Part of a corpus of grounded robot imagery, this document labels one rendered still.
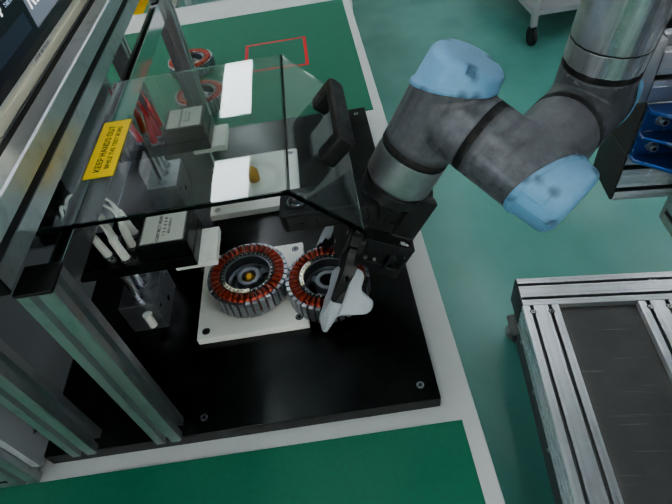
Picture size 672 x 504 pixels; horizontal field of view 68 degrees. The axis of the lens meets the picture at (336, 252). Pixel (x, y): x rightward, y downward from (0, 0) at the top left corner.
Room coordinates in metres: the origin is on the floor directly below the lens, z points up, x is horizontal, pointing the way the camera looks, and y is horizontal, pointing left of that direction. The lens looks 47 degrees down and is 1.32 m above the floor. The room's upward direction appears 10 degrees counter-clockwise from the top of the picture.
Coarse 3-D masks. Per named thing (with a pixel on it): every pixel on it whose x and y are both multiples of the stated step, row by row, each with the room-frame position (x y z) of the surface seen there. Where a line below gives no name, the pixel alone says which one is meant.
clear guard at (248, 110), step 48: (144, 96) 0.51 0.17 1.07; (192, 96) 0.49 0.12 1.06; (240, 96) 0.48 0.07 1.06; (288, 96) 0.47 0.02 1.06; (144, 144) 0.42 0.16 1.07; (192, 144) 0.40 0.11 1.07; (240, 144) 0.39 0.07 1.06; (288, 144) 0.38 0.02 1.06; (96, 192) 0.36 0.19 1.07; (144, 192) 0.34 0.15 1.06; (192, 192) 0.33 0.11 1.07; (240, 192) 0.32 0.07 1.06; (288, 192) 0.31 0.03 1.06; (336, 192) 0.35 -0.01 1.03
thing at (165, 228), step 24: (168, 216) 0.48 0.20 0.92; (192, 216) 0.48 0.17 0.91; (120, 240) 0.48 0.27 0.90; (144, 240) 0.45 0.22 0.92; (168, 240) 0.44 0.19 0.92; (192, 240) 0.45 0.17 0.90; (216, 240) 0.47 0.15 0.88; (96, 264) 0.45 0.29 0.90; (120, 264) 0.44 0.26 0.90; (144, 264) 0.43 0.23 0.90; (168, 264) 0.43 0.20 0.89; (192, 264) 0.43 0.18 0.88; (216, 264) 0.43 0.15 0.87
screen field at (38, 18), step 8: (24, 0) 0.54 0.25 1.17; (32, 0) 0.55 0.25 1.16; (40, 0) 0.57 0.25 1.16; (48, 0) 0.58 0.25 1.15; (56, 0) 0.60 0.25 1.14; (32, 8) 0.54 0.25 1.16; (40, 8) 0.56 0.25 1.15; (48, 8) 0.57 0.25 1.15; (32, 16) 0.54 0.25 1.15; (40, 16) 0.55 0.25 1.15; (40, 24) 0.54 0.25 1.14
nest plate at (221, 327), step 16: (288, 256) 0.51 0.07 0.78; (208, 272) 0.51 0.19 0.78; (208, 304) 0.45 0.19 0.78; (288, 304) 0.42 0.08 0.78; (208, 320) 0.42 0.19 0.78; (224, 320) 0.42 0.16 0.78; (240, 320) 0.41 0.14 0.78; (256, 320) 0.41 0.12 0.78; (272, 320) 0.40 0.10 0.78; (288, 320) 0.40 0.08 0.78; (304, 320) 0.39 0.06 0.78; (208, 336) 0.39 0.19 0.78; (224, 336) 0.39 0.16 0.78; (240, 336) 0.39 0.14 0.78
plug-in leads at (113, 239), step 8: (104, 224) 0.48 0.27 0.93; (120, 224) 0.46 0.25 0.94; (128, 224) 0.48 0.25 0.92; (104, 232) 0.44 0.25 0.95; (112, 232) 0.48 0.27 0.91; (128, 232) 0.46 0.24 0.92; (136, 232) 0.48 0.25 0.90; (96, 240) 0.45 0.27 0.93; (112, 240) 0.44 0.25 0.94; (128, 240) 0.46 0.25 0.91; (104, 248) 0.45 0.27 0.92; (120, 248) 0.44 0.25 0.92; (128, 248) 0.46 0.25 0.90; (88, 256) 0.45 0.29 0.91; (104, 256) 0.45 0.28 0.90; (112, 256) 0.45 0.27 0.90; (120, 256) 0.44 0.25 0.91; (128, 256) 0.44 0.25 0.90; (88, 264) 0.44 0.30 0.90
